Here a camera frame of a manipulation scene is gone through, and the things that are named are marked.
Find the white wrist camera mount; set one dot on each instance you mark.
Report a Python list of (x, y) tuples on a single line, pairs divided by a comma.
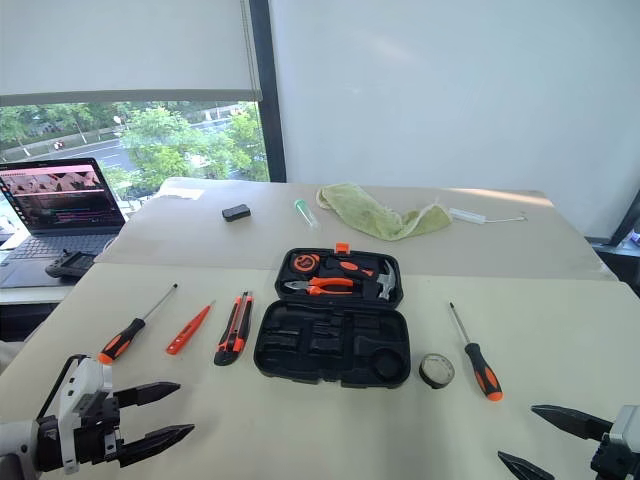
[(82, 375), (627, 425)]

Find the steel claw hammer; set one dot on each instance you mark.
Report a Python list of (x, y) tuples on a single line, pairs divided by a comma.
[(386, 285)]

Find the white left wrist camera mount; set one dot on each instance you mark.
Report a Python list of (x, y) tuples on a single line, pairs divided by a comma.
[(82, 375)]

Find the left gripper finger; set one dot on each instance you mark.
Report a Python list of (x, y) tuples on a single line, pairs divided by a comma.
[(150, 445), (145, 393)]

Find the black handheld controller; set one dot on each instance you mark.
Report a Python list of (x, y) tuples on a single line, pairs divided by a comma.
[(70, 265)]

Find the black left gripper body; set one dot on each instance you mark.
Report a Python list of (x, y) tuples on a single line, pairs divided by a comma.
[(97, 430)]

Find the orange black utility knife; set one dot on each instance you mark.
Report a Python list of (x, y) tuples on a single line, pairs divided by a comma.
[(235, 330)]

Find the clear tube green cap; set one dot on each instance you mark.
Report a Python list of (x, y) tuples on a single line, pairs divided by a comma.
[(306, 212)]

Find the dark side desk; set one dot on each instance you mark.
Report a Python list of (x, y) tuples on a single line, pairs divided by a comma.
[(620, 265)]

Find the dark slanted frame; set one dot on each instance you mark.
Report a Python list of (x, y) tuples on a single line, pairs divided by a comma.
[(627, 220)]

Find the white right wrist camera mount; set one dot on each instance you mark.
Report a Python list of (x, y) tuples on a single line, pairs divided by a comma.
[(627, 425)]

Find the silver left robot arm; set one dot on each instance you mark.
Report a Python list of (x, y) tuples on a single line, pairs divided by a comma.
[(15, 442)]

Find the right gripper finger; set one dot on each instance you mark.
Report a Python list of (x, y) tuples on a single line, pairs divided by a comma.
[(525, 470), (575, 422)]

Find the open laptop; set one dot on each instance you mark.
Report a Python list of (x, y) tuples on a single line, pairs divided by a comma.
[(60, 200)]

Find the short orange black screwdriver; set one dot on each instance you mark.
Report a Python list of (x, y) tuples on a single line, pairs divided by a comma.
[(350, 266)]

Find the white roller blind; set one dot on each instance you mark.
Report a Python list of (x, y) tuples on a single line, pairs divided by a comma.
[(125, 45)]

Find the green towel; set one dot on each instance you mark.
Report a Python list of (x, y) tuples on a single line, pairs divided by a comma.
[(370, 212)]

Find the black electrical tape roll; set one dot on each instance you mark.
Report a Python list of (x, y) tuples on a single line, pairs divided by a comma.
[(429, 375)]

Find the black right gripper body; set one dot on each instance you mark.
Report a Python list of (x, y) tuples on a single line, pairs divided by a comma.
[(612, 465)]

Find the small black box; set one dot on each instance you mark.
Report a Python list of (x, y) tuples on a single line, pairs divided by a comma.
[(236, 212)]

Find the black window frame post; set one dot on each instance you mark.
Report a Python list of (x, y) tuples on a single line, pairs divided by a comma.
[(270, 100)]

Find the orange black tape measure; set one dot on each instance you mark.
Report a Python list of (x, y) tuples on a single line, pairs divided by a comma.
[(306, 262)]

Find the black tool case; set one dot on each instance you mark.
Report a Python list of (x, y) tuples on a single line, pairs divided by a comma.
[(330, 345)]

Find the orange test pen screwdriver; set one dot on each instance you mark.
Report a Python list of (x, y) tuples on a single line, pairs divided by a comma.
[(187, 330)]

